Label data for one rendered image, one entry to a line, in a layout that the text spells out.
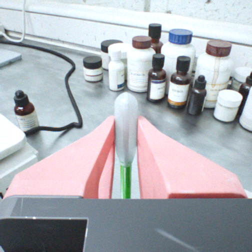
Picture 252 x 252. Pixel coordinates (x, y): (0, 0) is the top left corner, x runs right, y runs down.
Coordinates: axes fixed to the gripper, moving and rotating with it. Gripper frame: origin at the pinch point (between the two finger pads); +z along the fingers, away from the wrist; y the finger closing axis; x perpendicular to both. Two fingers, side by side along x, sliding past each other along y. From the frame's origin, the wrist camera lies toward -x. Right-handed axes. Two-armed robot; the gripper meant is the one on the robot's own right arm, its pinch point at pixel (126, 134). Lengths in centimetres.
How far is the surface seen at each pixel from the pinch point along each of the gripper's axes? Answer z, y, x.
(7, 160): 6.0, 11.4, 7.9
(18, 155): 6.6, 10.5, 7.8
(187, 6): 45.4, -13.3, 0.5
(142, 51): 32.5, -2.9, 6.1
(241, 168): 11.4, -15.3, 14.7
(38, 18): 63, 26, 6
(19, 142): 6.6, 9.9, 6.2
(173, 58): 30.2, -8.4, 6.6
